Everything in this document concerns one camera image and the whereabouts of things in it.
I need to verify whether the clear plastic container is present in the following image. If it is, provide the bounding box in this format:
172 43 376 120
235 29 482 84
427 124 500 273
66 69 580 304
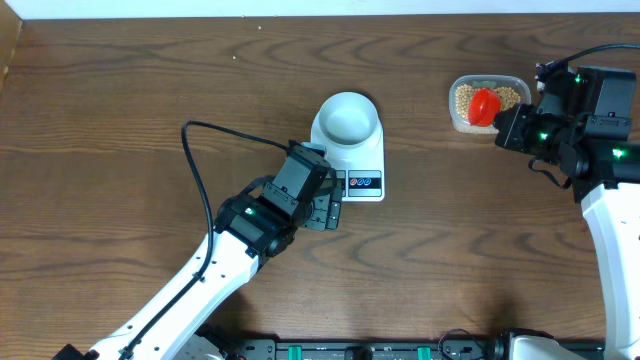
449 75 531 134

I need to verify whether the left black cable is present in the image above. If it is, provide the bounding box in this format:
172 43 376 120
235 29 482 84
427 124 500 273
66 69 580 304
117 120 291 360

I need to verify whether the pile of soybeans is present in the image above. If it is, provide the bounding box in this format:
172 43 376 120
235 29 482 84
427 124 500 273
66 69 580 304
454 84 523 124

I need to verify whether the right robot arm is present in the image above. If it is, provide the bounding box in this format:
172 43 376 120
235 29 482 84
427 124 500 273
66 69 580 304
494 63 639 359

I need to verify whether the light grey round bowl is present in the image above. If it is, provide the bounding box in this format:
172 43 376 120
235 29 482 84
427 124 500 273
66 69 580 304
318 92 379 146

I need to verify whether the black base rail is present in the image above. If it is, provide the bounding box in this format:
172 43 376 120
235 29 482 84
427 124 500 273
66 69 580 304
206 336 485 360

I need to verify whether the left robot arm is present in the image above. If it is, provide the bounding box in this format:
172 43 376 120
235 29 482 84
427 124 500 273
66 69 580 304
53 142 342 360

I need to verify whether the red plastic measuring scoop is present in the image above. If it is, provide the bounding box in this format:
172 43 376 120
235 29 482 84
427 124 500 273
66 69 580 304
468 89 501 127

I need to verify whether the white digital kitchen scale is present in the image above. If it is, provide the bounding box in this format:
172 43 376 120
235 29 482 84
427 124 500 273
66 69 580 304
311 114 385 202

